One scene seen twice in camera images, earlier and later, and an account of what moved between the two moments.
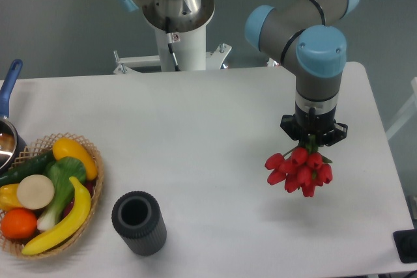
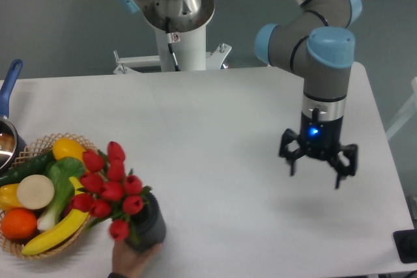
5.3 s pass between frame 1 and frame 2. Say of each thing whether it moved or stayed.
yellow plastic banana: stayed
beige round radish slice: stayed
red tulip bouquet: moved
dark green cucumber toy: stayed
